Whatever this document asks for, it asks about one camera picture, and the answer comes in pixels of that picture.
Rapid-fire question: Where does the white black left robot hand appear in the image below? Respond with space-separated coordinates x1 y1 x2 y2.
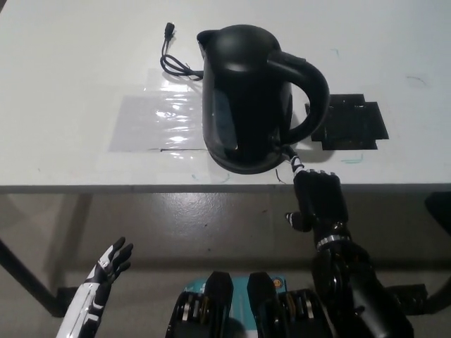
55 236 135 338

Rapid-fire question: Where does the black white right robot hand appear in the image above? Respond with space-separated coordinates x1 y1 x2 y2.
285 146 351 249

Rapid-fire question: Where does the black electric kettle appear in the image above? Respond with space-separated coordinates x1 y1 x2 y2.
196 24 330 167

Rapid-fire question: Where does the black round kettle base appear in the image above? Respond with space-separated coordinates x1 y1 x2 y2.
206 140 289 175

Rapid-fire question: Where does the black teal robot torso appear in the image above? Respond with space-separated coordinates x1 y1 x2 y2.
165 270 328 338

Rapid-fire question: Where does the black floor plate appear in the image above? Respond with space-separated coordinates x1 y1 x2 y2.
56 286 81 311
385 283 429 315

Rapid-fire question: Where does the black metal table leg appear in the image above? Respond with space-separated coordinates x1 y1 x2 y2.
426 277 451 311
0 237 59 315

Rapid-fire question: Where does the black tape patch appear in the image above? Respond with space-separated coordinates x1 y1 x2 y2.
304 92 390 152

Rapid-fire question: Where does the clear plastic tape patch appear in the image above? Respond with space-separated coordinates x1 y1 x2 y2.
106 68 209 154

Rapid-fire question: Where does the black power cord with plug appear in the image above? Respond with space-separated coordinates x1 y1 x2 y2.
159 22 205 80

